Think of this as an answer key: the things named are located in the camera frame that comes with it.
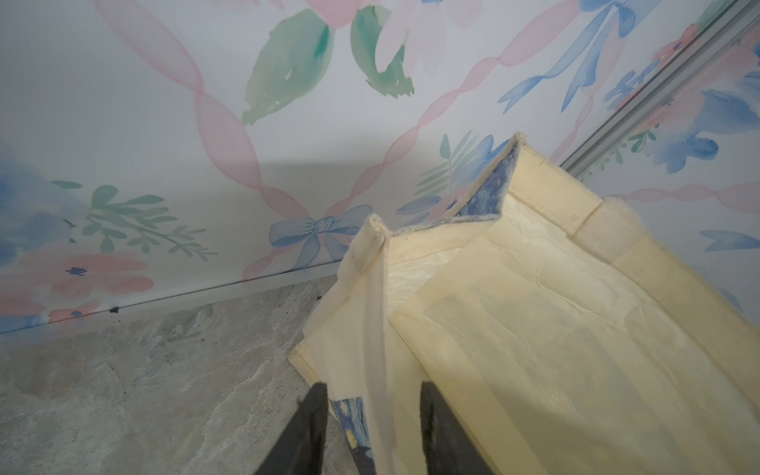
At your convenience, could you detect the cream shopping bag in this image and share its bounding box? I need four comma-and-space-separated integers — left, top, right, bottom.
290, 135, 759, 474

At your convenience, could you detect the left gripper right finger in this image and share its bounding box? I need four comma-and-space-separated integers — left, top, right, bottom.
420, 381, 493, 475

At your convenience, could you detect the right corner aluminium post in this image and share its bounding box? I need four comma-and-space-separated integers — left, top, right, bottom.
558, 0, 759, 176

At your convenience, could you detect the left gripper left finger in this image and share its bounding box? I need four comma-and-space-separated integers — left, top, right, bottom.
255, 382, 329, 475

